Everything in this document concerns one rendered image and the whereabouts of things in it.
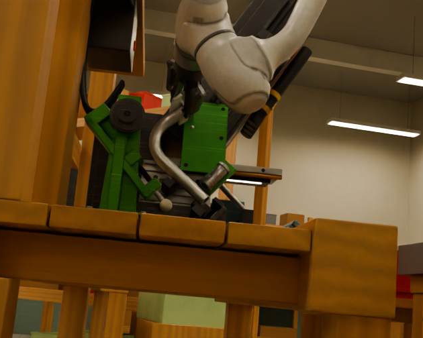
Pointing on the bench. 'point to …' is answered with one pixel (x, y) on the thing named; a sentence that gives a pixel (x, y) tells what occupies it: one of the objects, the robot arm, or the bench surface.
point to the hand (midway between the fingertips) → (180, 109)
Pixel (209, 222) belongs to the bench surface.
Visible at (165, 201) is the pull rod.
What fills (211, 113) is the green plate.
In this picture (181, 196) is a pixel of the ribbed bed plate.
